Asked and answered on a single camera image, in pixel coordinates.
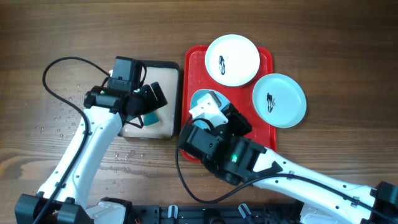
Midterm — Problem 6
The green yellow sponge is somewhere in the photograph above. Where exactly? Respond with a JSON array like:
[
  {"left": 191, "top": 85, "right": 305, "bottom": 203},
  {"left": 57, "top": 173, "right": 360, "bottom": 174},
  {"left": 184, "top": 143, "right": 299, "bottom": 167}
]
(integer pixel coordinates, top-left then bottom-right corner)
[{"left": 143, "top": 111, "right": 160, "bottom": 126}]

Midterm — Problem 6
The white plate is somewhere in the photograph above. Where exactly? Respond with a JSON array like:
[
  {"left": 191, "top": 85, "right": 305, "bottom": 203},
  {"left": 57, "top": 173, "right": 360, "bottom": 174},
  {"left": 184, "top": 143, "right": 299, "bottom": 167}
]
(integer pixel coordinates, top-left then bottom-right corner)
[{"left": 205, "top": 34, "right": 260, "bottom": 87}]

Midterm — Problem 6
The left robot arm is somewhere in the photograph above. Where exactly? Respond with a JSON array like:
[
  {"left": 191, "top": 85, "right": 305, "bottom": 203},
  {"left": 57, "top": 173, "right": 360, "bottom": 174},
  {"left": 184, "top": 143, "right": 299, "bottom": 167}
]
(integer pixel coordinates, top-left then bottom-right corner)
[{"left": 14, "top": 57, "right": 167, "bottom": 223}]

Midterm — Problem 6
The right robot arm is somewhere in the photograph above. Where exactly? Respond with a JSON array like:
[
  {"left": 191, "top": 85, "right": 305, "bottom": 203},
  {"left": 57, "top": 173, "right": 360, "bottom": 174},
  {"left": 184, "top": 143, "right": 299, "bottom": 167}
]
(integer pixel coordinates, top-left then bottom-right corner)
[{"left": 177, "top": 101, "right": 397, "bottom": 223}]

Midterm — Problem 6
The black water tray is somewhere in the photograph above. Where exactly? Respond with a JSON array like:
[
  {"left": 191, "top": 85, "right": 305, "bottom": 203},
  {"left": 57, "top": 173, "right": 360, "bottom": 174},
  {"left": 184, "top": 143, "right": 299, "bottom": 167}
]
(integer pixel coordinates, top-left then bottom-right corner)
[{"left": 119, "top": 60, "right": 180, "bottom": 139}]

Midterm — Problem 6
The red plastic tray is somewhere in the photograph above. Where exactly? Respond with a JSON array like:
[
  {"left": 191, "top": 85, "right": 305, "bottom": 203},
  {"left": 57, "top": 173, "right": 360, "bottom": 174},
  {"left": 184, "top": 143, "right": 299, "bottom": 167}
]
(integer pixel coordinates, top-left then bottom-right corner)
[{"left": 181, "top": 45, "right": 277, "bottom": 151}]

